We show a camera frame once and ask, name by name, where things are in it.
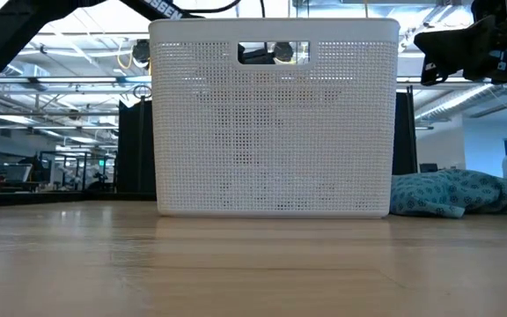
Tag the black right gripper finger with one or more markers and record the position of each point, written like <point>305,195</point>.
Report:
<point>429,75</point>
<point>456,48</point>

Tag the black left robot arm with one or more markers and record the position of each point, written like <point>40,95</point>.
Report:
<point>7,35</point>

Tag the white perforated plastic basket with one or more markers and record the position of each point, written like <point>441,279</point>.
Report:
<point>275,132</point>

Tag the black ceiling lamp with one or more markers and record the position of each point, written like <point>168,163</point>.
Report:
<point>141,50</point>
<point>283,51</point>

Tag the teal patterned cloth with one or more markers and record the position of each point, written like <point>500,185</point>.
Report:
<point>456,193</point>

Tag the black backing panel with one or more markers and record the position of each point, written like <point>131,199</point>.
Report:
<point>134,145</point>

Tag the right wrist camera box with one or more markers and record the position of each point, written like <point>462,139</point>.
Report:
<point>500,9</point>

